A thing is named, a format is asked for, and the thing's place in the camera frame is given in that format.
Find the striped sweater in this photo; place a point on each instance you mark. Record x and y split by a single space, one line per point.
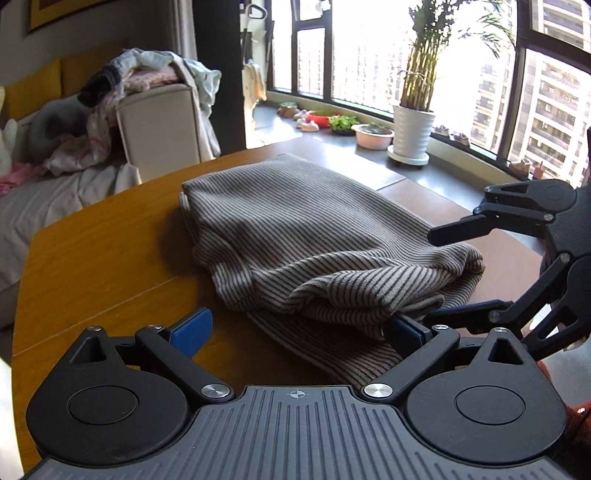
300 230

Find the yellow sofa cushion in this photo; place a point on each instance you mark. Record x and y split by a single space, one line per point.
32 92
87 69

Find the grey neck pillow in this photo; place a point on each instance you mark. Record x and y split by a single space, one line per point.
51 124

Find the framed wall picture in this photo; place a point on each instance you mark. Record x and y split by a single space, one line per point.
60 14

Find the small shoe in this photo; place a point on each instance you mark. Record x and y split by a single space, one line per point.
461 138
442 130

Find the sofa with grey sheet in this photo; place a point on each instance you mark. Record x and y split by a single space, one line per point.
46 198

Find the pink cloth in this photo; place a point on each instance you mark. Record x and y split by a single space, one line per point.
16 177

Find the red plant pot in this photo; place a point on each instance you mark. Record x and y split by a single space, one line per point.
318 120

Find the grey curtain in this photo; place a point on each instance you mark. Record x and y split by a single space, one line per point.
184 27

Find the pink floral blanket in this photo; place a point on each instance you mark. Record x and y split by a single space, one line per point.
87 147

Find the pink basin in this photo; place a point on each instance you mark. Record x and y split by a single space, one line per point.
371 141

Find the white plush duck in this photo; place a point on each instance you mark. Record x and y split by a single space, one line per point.
7 147

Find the beige hanging towel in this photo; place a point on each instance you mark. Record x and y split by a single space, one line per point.
254 83

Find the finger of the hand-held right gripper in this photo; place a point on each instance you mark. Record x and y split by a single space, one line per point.
466 318
461 228

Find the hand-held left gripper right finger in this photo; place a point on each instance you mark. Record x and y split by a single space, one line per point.
406 334

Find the potted bamboo plant white pot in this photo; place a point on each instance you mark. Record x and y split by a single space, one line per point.
413 134

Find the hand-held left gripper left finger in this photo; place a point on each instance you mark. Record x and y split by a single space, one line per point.
194 332

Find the small figurine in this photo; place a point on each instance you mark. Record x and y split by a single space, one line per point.
521 165

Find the pink baby shoes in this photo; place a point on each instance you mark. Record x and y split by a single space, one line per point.
305 124

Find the small brown plant pot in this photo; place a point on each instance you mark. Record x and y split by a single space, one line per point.
287 110

